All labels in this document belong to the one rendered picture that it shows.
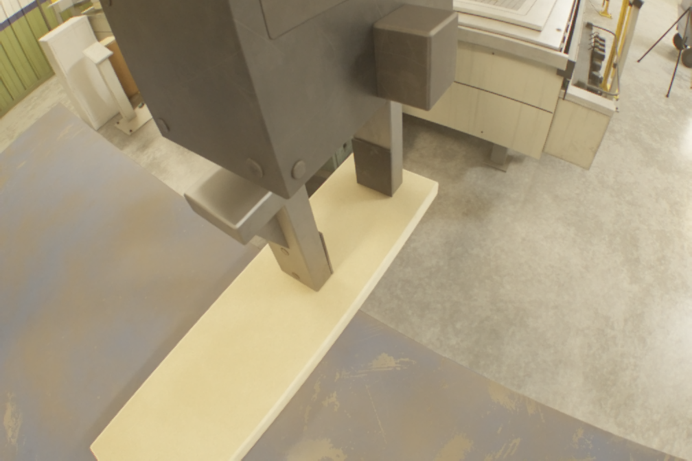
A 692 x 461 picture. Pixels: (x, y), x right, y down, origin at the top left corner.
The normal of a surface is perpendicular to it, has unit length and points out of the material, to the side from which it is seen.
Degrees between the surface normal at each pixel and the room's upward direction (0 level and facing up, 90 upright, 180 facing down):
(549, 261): 0
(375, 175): 90
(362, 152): 90
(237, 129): 90
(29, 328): 0
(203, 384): 0
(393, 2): 90
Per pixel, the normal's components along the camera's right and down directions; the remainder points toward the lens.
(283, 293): -0.11, -0.65
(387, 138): -0.57, 0.66
